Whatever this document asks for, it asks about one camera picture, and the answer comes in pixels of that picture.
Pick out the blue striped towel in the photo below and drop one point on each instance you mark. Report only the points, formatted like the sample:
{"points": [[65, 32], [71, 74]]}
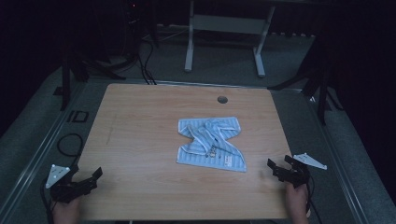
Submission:
{"points": [[199, 158]]}

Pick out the round grey table grommet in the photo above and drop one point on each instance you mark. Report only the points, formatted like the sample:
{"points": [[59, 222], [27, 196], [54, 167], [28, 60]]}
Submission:
{"points": [[222, 100]]}

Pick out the person's left hand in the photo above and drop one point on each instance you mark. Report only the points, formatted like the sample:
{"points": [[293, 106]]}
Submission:
{"points": [[66, 213]]}

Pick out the person's right hand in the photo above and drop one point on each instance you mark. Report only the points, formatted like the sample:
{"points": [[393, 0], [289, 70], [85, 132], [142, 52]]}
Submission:
{"points": [[297, 202]]}

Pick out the white metal desk frame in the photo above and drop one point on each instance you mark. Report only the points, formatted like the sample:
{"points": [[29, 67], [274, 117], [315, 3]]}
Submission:
{"points": [[229, 24]]}

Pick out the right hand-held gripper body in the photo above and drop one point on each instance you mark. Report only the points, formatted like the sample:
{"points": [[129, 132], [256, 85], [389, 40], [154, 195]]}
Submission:
{"points": [[299, 172]]}

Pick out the black metal stand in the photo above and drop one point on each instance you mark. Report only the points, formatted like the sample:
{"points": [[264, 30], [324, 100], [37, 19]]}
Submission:
{"points": [[322, 93], [66, 84]]}

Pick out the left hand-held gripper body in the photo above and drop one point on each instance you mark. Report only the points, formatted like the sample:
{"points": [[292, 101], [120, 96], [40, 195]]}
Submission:
{"points": [[63, 189]]}

